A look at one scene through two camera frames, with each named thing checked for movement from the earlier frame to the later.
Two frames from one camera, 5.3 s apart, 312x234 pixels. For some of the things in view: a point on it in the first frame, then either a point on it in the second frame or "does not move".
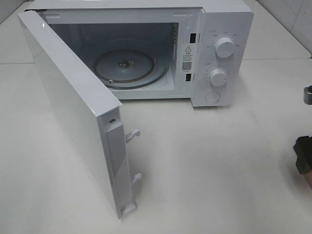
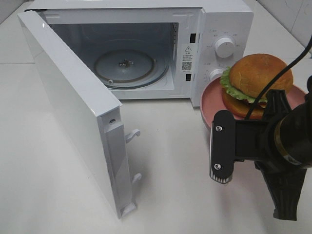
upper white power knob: (224, 47) does not move
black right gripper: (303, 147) to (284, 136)
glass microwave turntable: (130, 68) does not move
